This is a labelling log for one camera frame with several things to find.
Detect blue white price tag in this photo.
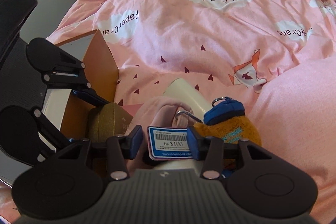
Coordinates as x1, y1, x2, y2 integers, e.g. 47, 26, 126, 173
147, 126, 192, 161

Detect white duck plush toy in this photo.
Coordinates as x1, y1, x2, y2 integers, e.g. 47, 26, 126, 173
154, 79, 211, 175

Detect gold yellow small box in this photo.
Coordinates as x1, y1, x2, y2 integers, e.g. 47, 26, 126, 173
86, 103, 133, 143

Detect orange white cardboard box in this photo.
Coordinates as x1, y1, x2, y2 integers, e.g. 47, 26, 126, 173
42, 30, 118, 139

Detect pink plush toy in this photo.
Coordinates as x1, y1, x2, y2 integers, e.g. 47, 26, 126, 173
122, 96, 195, 175

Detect pink cloud print duvet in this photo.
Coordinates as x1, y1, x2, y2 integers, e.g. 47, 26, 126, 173
0, 0, 336, 223

